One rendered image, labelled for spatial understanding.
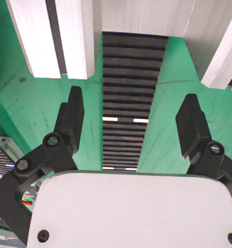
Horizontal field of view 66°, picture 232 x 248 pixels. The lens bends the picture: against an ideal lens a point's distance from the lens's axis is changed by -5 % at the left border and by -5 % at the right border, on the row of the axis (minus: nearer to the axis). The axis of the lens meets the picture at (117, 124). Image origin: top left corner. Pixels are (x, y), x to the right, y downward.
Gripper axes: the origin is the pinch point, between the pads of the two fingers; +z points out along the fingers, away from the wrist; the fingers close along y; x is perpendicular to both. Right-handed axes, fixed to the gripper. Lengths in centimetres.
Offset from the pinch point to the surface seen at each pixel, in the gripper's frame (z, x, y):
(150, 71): 4.4, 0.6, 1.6
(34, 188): 2.0, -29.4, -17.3
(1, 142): 4.5, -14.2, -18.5
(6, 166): 2.1, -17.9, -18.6
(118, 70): 4.4, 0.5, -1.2
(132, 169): 2.0, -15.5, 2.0
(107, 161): 2.2, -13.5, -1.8
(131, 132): 3.2, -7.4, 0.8
